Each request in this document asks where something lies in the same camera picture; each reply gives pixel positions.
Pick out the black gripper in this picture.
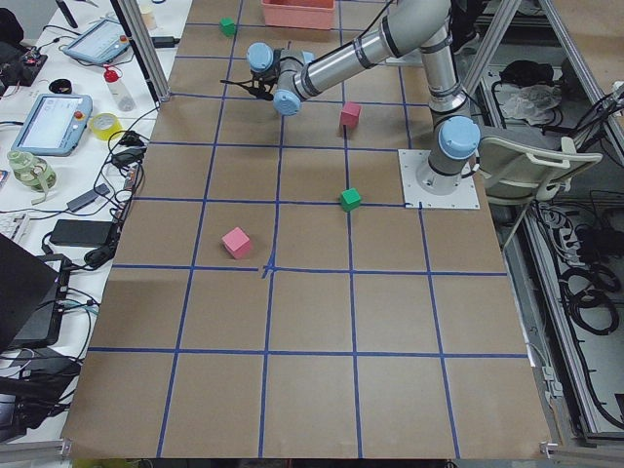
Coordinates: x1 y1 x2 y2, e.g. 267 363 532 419
220 73 278 101

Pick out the green foam cube near bin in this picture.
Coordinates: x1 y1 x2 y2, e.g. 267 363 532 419
219 17 237 37

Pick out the pink plastic bin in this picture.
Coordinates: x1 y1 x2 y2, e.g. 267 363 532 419
260 0 335 30

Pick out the pink foam cube centre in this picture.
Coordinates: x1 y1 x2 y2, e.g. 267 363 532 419
339 101 362 129

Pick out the pink foam cube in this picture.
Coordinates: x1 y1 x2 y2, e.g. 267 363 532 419
339 101 362 129
221 227 253 259

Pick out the clear squeeze bottle red cap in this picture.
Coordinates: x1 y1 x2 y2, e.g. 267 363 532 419
103 66 136 112

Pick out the pink foam cube outer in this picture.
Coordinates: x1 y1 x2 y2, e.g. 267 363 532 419
221 227 253 259

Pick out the teach pendant far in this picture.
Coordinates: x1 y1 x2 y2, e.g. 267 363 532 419
62 19 130 65

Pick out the teach pendant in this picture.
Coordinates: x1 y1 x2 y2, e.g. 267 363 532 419
11 94 93 157
62 19 130 65

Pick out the yellow tape roll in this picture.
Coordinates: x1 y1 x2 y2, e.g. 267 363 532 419
89 112 123 141

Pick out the teach pendant near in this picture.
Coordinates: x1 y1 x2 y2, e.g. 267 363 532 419
11 94 93 157

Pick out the black power adapter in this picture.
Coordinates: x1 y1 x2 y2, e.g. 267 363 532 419
50 219 113 247

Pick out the grey office chair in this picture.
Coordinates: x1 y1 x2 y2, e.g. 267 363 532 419
475 135 605 250

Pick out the black laptop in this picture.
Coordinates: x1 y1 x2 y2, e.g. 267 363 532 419
1 236 69 352

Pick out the aluminium frame post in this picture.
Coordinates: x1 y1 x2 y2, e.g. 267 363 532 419
110 0 171 103

